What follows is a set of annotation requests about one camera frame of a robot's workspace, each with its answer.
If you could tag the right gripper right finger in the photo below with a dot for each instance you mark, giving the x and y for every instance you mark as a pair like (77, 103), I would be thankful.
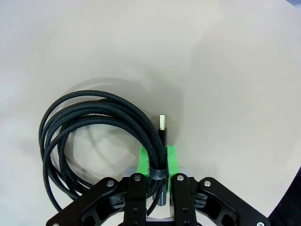
(183, 200)

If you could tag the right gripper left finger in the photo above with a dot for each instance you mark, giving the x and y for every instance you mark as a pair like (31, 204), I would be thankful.
(136, 200)

